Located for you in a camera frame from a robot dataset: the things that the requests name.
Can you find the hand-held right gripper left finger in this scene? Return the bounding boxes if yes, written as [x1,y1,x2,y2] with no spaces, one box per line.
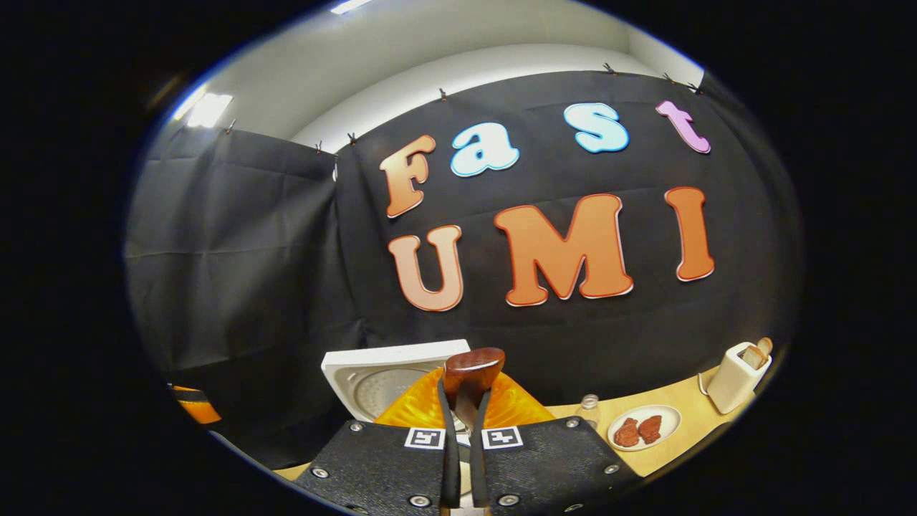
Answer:
[292,365,461,516]

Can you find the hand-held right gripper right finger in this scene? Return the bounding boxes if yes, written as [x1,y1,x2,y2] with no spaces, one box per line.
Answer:
[469,369,643,516]

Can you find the brown wooden spoon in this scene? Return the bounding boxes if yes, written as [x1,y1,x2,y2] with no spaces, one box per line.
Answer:
[443,347,506,434]

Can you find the white rice cooker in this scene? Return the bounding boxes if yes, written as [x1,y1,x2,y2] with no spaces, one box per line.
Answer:
[321,339,474,502]

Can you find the black backdrop cloth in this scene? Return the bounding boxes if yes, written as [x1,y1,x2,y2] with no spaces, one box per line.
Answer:
[123,68,803,467]

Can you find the round white plate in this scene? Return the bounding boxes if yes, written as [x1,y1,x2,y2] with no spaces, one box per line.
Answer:
[608,405,682,452]

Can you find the white toaster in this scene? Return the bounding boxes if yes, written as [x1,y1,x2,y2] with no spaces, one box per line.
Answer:
[706,337,774,415]

